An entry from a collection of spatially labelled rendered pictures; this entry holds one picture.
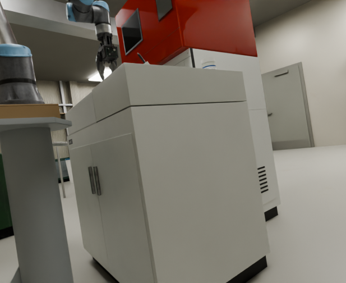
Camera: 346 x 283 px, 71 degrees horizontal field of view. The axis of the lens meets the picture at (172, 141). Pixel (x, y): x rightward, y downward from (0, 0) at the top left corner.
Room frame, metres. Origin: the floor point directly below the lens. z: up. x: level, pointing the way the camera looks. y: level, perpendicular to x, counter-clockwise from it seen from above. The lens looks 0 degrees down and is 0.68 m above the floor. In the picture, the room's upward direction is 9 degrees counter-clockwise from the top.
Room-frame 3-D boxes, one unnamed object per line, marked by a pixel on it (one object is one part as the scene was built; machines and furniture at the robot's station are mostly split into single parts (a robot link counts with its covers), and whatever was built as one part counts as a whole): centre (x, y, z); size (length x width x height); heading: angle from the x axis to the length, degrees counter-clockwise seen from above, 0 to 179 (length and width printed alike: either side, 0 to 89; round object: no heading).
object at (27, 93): (0.87, 0.52, 0.93); 0.15 x 0.15 x 0.10
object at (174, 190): (1.37, 0.16, 0.41); 0.96 x 0.64 x 0.82; 36
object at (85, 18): (1.09, 0.32, 1.33); 0.11 x 0.11 x 0.08; 28
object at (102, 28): (1.16, 0.24, 1.25); 0.08 x 0.08 x 0.05
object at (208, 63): (1.21, -0.24, 1.01); 0.07 x 0.07 x 0.10
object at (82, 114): (1.34, 0.45, 0.89); 0.55 x 0.09 x 0.14; 36
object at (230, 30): (1.97, -0.21, 1.52); 0.81 x 0.75 x 0.60; 36
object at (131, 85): (1.13, -0.03, 0.89); 0.62 x 0.35 x 0.14; 126
